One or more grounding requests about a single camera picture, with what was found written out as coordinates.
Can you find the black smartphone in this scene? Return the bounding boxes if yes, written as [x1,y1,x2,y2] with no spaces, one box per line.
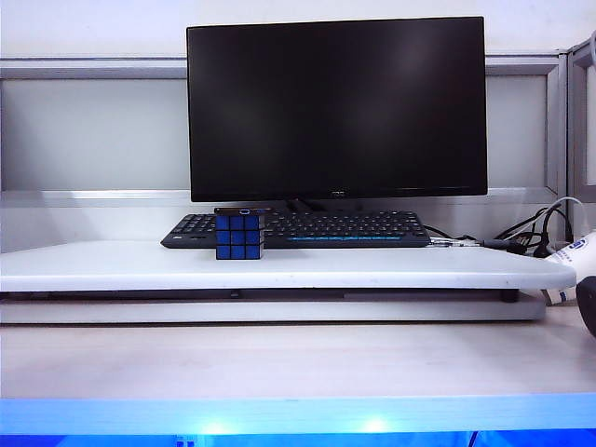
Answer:
[213,206,274,217]

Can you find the Rubik's cube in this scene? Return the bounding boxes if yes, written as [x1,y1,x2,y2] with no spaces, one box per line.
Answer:
[214,212,267,262]

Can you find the black monitor stand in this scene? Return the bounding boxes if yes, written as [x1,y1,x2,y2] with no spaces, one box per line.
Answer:
[285,198,328,215]

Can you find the black computer keyboard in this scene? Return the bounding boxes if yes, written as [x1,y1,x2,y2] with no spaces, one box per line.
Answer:
[159,210,433,251]

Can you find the white desk riser base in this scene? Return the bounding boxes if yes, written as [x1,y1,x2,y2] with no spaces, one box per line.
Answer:
[0,291,548,325]

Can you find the black computer monitor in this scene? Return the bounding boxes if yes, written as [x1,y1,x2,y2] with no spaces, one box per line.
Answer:
[186,16,489,203]

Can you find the white desk riser board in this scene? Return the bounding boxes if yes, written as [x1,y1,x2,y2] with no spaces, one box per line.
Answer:
[0,238,578,294]

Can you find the white and black device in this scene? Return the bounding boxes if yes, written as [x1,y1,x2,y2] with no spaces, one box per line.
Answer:
[539,232,596,307]

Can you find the black rounded object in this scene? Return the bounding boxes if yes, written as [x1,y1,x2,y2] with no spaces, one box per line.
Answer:
[576,275,596,338]

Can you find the thin black keyboard cable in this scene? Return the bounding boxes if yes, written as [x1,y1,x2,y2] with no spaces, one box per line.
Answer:
[424,224,495,249]

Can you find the grey partition frame with panel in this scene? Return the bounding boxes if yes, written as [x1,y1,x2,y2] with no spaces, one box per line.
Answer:
[0,50,570,209]

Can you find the black cable bundle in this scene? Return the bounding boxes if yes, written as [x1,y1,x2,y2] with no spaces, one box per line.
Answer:
[493,204,572,258]

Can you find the white cable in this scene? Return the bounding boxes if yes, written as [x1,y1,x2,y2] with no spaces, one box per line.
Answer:
[548,196,589,244]

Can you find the grey side partition frame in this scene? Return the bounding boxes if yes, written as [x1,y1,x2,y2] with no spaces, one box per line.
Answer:
[567,38,596,204]

